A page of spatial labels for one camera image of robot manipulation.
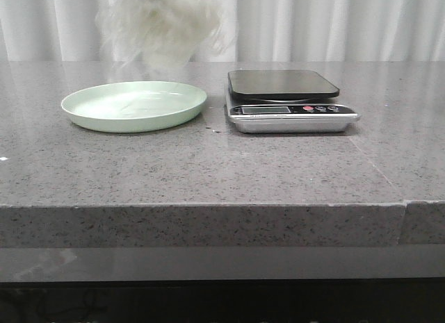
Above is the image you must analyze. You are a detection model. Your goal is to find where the white vermicelli bundle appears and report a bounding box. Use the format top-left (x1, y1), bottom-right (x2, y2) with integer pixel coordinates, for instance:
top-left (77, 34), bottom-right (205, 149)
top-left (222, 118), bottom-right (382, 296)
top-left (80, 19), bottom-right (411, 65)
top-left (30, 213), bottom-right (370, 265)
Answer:
top-left (96, 0), bottom-right (236, 79)

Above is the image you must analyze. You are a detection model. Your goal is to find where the digital kitchen scale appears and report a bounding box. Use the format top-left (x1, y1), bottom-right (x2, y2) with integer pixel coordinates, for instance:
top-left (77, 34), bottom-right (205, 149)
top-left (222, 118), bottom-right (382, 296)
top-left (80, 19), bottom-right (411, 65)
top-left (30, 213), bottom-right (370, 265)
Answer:
top-left (226, 69), bottom-right (360, 133)

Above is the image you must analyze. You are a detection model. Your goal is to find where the light green plate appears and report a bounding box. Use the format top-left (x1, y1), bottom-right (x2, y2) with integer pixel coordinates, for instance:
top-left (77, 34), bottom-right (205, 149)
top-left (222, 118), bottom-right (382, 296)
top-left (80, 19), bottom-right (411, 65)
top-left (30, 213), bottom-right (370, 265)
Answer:
top-left (61, 81), bottom-right (207, 133)

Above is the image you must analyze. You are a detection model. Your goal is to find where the white pleated curtain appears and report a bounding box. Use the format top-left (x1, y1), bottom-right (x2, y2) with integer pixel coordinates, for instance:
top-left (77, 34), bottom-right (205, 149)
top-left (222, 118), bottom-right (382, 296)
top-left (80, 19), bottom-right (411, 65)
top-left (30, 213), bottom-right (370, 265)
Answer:
top-left (1, 0), bottom-right (444, 62)

